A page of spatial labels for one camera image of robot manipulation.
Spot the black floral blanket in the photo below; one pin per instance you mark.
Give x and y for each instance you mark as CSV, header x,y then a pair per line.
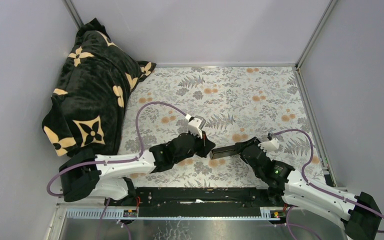
x,y
90,98

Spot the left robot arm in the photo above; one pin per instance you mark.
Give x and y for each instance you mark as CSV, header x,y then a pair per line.
x,y
94,175

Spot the black paper box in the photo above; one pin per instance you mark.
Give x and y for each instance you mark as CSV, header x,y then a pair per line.
x,y
222,152

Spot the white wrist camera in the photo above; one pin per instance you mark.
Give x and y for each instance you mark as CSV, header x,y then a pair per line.
x,y
195,124
269,145

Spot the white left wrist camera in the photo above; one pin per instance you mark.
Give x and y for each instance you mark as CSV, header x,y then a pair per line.
x,y
195,124

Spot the floral tablecloth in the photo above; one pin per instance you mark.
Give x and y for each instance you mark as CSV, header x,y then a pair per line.
x,y
238,103

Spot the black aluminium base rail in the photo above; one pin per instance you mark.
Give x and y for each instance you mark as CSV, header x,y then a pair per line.
x,y
184,203

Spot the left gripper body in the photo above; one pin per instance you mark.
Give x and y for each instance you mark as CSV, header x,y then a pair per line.
x,y
198,148

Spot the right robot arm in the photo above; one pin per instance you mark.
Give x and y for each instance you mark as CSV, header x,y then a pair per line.
x,y
351,213

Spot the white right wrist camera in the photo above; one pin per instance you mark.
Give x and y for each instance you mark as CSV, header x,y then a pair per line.
x,y
269,145

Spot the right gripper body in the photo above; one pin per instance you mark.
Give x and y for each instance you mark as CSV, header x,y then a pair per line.
x,y
254,141

